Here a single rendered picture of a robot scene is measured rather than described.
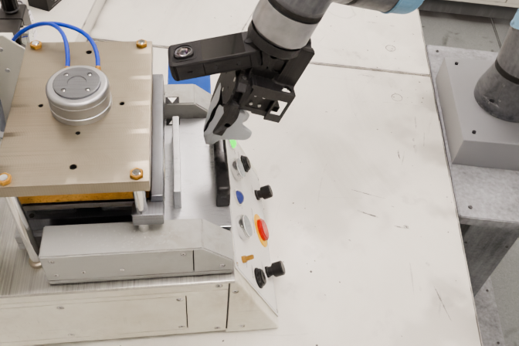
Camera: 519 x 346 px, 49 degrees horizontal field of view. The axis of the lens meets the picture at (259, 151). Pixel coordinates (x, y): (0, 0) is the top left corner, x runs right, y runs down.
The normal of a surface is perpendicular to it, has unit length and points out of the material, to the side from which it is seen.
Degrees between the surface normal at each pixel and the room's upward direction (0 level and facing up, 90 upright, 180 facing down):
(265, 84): 20
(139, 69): 0
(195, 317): 90
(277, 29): 81
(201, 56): 10
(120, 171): 0
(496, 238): 90
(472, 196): 0
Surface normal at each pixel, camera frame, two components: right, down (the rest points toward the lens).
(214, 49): -0.11, -0.65
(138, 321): 0.11, 0.74
